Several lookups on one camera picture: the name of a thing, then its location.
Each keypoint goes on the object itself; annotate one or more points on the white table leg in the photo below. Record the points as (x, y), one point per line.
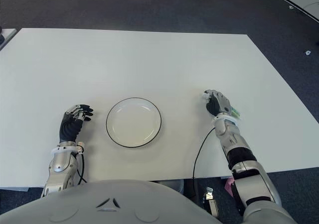
(174, 185)

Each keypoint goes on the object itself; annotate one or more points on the pink cardboard box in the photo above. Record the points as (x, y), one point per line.
(228, 185)

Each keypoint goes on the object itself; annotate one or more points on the green toothpaste tube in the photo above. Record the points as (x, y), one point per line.
(235, 112)

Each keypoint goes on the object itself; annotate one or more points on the white plate with black rim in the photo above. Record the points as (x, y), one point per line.
(134, 123)

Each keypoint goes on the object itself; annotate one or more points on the grey robot torso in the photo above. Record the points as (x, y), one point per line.
(107, 204)

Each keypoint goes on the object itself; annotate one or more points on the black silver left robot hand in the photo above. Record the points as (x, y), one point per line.
(69, 129)

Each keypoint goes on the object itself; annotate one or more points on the light grey side table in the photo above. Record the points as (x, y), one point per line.
(8, 34)

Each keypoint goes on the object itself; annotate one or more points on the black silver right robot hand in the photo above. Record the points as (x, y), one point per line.
(220, 104)

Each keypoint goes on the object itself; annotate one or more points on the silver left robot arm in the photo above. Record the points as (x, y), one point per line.
(59, 164)

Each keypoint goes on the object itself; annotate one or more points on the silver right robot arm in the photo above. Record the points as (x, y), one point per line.
(249, 179)

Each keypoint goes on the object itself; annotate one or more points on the metal bracket under table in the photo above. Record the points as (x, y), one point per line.
(211, 206)

